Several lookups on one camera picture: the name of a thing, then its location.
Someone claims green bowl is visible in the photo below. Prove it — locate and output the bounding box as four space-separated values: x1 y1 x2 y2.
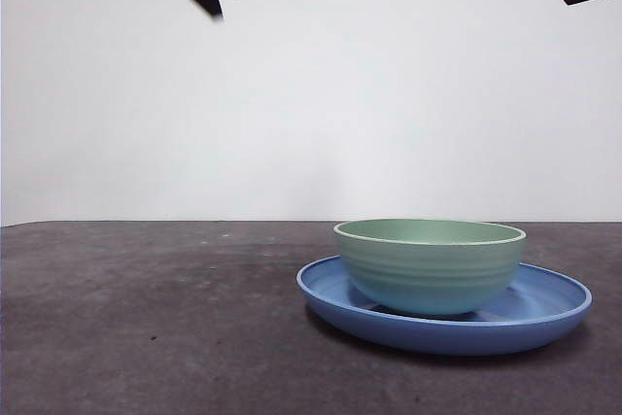
332 218 528 317

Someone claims blue plate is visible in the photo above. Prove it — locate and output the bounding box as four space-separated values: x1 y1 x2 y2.
295 254 594 357

